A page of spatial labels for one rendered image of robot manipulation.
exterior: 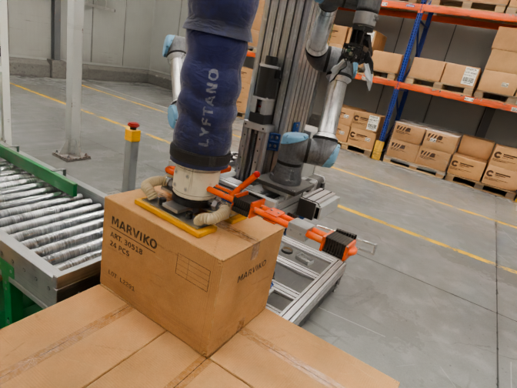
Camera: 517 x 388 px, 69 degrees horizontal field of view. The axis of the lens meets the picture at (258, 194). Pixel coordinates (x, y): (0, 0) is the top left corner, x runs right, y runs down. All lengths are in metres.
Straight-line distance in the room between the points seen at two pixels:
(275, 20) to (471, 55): 7.78
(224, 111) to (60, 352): 0.96
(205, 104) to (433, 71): 7.19
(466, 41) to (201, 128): 8.56
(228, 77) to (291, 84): 0.65
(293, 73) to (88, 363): 1.46
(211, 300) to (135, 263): 0.37
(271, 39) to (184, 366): 1.48
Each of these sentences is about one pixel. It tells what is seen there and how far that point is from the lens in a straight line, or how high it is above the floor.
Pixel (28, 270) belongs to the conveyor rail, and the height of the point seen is 0.54.
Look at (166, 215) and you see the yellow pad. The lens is 1.42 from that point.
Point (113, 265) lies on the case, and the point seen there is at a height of 0.67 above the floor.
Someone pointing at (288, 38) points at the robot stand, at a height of 1.67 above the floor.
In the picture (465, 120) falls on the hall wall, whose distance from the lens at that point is 9.49.
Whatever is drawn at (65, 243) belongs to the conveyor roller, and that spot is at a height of 0.54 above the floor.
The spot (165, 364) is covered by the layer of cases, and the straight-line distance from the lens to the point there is 1.43.
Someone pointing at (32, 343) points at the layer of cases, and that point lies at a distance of 1.54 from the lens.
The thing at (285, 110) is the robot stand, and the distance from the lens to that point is 1.92.
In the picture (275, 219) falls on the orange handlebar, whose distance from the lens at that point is 1.25.
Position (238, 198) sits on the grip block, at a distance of 1.30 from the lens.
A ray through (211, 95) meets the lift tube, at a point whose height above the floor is 1.41.
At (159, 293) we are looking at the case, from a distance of 1.50.
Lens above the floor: 1.56
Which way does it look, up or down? 20 degrees down
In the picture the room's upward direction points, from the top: 12 degrees clockwise
